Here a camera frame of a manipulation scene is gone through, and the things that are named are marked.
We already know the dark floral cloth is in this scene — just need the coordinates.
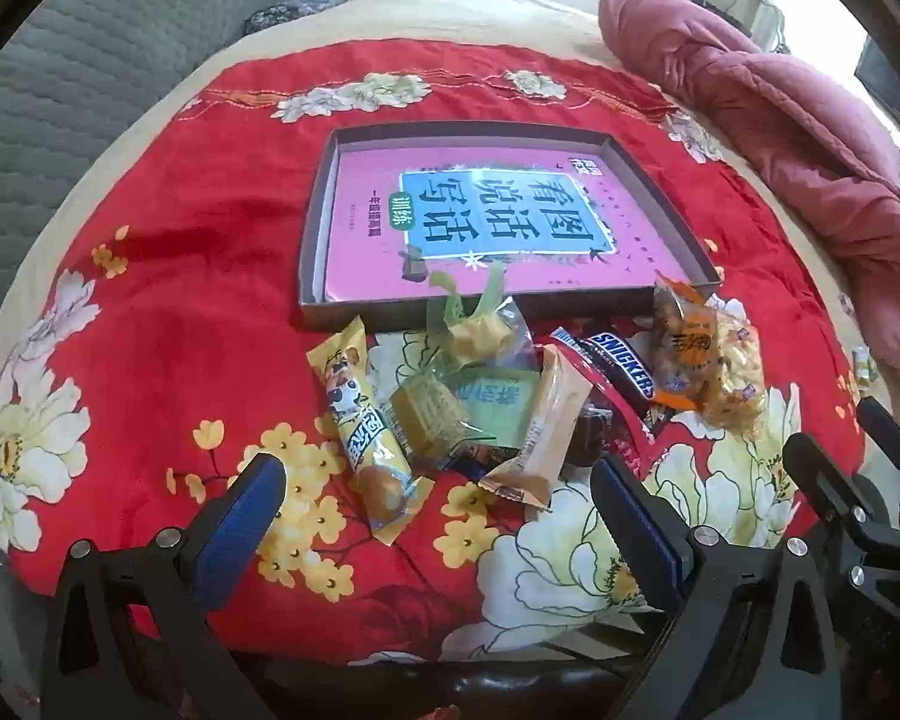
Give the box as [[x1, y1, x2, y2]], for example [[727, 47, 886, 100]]
[[244, 0, 350, 35]]

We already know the yellow rice cracker packet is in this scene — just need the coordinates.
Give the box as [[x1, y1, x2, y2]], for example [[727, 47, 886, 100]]
[[701, 296, 767, 436]]

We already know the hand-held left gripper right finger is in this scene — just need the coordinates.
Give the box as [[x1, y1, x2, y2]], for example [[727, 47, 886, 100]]
[[589, 452, 845, 720]]

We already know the long red wafer packet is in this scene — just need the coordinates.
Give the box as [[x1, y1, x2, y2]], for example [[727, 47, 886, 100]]
[[544, 326, 672, 481]]

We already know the clear biscuit packet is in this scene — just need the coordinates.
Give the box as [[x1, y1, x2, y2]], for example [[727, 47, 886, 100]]
[[386, 371, 496, 477]]

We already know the clear pastry packet green twist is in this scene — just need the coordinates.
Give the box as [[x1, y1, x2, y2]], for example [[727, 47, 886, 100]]
[[426, 262, 537, 383]]

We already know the grey quilted headboard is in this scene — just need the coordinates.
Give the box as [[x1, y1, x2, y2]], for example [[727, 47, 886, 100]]
[[0, 0, 290, 466]]

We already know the pink quilted duvet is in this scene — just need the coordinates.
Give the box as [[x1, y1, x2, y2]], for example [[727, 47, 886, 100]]
[[598, 0, 900, 391]]

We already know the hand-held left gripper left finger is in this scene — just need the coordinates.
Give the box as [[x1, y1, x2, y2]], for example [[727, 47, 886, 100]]
[[37, 452, 290, 720]]

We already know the pink and blue book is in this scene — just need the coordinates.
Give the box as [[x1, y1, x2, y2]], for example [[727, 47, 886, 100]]
[[322, 146, 695, 301]]

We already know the orange cake packet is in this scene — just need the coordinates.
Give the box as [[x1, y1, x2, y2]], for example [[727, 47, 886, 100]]
[[478, 343, 595, 512]]

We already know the grey cardboard box tray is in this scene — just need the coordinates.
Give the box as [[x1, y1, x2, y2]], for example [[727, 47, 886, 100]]
[[298, 122, 723, 335]]

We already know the yellow panda cake packet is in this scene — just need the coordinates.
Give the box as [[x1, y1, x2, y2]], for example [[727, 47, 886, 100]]
[[305, 315, 436, 547]]

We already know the red floral blanket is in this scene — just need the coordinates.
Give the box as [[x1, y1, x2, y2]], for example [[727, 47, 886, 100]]
[[0, 37, 871, 665]]

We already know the orange clear nut packet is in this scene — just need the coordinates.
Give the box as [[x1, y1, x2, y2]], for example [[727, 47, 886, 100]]
[[649, 274, 725, 413]]

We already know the dark brown chocolate bar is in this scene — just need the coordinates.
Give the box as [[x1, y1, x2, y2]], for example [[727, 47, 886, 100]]
[[574, 328, 672, 428]]

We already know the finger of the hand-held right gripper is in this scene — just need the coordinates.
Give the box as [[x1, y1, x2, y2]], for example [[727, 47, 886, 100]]
[[784, 431, 884, 542], [857, 394, 900, 482]]

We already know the light green square packet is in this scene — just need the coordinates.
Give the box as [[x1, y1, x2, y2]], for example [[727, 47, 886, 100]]
[[450, 367, 545, 451]]

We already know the brown candy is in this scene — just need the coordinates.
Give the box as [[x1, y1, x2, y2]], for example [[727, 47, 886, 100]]
[[562, 401, 616, 481]]

